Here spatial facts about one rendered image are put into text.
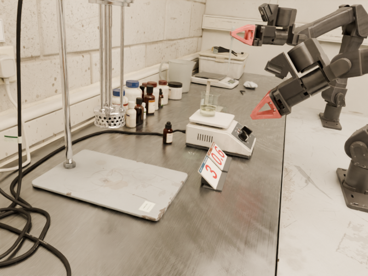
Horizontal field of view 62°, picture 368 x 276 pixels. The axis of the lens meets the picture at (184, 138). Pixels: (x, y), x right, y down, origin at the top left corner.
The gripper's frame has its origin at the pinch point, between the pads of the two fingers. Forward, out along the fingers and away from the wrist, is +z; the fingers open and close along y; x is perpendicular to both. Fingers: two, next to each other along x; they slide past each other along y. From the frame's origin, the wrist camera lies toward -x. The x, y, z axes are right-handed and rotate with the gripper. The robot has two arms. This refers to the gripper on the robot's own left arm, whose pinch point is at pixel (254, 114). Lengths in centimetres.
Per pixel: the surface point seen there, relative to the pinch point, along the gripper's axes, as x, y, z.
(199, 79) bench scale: -18, -88, 39
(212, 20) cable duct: -50, -149, 27
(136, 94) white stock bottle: -24.2, -13.4, 35.8
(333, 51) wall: 14, -155, -30
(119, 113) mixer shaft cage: -18.6, 30.4, 16.0
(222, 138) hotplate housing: 1.6, 1.3, 11.4
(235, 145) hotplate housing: 5.3, 1.3, 9.0
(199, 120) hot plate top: -6.4, 0.6, 14.7
